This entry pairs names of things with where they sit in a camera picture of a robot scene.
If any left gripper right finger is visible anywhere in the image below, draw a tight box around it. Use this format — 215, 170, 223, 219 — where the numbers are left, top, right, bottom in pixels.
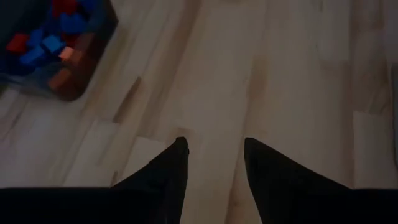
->
244, 137, 398, 224

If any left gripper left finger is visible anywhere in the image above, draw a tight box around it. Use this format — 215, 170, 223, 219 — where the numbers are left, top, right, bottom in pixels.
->
0, 136, 190, 224

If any small orange toy brick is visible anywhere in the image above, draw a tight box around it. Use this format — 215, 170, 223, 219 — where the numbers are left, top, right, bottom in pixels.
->
58, 46, 77, 62
48, 70, 74, 93

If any small blue toy brick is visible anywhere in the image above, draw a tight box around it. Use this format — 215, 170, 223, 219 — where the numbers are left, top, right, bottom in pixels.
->
28, 27, 45, 47
19, 46, 47, 66
59, 12, 88, 34
42, 34, 67, 54

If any pale blue translucent bin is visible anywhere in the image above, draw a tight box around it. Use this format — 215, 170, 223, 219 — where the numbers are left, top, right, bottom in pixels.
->
391, 62, 398, 169

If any dark grey translucent bin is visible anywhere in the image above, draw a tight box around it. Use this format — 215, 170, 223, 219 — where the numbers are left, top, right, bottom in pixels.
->
0, 0, 119, 103

